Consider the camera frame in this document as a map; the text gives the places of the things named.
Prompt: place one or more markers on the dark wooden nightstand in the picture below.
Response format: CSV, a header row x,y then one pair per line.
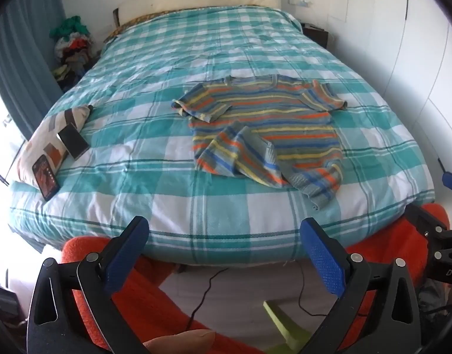
x,y
316,34

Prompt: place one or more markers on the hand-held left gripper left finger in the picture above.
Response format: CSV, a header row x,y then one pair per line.
x,y
125,252

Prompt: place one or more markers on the smartphone with lit screen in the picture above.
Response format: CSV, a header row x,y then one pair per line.
x,y
45,177

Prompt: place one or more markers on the blue curtain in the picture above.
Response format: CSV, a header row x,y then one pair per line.
x,y
23,55

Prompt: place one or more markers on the patterned pillow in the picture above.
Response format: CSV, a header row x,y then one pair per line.
x,y
50,143

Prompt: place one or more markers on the person's right leg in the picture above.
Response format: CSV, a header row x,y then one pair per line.
x,y
392,239

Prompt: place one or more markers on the person's left hand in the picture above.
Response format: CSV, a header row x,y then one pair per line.
x,y
181,343

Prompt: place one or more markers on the striped knitted sweater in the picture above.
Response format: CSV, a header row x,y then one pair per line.
x,y
270,132

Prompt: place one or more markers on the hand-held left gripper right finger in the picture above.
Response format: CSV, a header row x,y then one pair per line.
x,y
321,256

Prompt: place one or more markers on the pile of colourful clothes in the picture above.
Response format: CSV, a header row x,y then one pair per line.
x,y
72,49

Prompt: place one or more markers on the white wardrobe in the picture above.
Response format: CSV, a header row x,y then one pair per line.
x,y
406,44

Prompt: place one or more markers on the teal checked bed blanket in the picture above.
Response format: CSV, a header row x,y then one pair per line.
x,y
218,103

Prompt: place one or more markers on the window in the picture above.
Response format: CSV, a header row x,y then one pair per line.
x,y
2,132

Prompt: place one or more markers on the green plastic object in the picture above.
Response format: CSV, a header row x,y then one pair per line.
x,y
286,326

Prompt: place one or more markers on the dark smartphone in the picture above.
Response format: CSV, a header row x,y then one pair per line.
x,y
73,141

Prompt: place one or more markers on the wall socket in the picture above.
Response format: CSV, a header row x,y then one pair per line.
x,y
300,0

